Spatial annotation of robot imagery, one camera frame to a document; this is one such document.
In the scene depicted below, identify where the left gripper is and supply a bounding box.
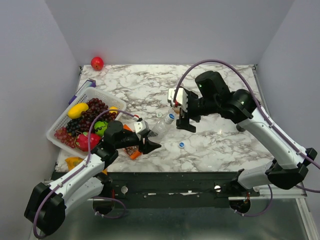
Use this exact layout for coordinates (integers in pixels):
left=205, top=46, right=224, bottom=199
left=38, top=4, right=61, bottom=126
left=115, top=129, right=162, bottom=155

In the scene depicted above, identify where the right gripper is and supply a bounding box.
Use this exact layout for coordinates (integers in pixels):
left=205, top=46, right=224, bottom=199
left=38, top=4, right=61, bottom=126
left=175, top=90, right=219, bottom=133

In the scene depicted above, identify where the blue cap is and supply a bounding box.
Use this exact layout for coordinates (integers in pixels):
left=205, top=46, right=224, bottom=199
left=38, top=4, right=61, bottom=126
left=178, top=142, right=185, bottom=149
left=165, top=113, right=175, bottom=124

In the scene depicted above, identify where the clear bottle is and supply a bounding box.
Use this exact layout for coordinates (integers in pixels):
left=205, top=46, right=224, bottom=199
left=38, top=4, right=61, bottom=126
left=151, top=115, right=173, bottom=139

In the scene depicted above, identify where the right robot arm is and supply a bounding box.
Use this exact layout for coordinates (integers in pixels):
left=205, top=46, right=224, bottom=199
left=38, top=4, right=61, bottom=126
left=167, top=71, right=317, bottom=196

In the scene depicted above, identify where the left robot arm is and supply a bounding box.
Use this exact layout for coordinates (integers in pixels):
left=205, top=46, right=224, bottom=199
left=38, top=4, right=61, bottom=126
left=24, top=119, right=161, bottom=239

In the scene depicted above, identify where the orange juice bottle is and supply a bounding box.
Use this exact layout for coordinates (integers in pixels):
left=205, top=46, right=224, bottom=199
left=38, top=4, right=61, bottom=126
left=172, top=107, right=180, bottom=115

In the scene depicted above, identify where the orange snack box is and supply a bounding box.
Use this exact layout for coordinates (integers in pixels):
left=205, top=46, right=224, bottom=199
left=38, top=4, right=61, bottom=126
left=122, top=124, right=143, bottom=161

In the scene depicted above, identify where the yellow lemon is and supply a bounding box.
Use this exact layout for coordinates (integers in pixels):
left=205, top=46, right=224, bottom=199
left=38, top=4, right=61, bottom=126
left=108, top=106, right=118, bottom=114

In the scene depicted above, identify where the green toy fruit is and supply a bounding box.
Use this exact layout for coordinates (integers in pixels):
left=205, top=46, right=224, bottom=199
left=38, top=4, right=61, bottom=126
left=94, top=121, right=108, bottom=138

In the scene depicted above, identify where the black can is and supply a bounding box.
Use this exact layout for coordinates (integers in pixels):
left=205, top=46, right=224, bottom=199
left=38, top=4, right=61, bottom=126
left=236, top=124, right=246, bottom=132

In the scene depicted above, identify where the dark purple grape bunch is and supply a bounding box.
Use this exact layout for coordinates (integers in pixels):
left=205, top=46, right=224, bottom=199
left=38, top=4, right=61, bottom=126
left=78, top=98, right=118, bottom=133

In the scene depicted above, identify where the black blue grape bunch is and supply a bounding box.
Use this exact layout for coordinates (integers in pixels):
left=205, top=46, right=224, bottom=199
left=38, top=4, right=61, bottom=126
left=65, top=118, right=82, bottom=134

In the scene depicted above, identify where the white plastic basket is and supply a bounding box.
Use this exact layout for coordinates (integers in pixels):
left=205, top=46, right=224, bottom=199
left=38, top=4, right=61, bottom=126
left=46, top=87, right=127, bottom=159

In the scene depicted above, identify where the yellow mango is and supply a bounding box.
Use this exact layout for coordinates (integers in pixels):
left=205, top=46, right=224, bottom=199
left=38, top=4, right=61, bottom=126
left=67, top=102, right=89, bottom=119

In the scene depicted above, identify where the yellow snack bag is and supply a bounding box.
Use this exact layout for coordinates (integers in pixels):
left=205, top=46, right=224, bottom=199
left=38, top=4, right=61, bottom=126
left=65, top=157, right=84, bottom=171

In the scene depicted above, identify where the purple white box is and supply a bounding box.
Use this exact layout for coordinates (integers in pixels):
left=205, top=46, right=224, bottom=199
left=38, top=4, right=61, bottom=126
left=68, top=78, right=96, bottom=105

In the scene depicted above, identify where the light red grape bunch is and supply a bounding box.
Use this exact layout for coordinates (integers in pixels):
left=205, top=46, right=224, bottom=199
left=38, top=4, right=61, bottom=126
left=54, top=127, right=76, bottom=149

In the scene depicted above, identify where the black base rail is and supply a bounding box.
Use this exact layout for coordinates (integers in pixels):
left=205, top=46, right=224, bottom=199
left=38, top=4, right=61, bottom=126
left=83, top=171, right=261, bottom=210

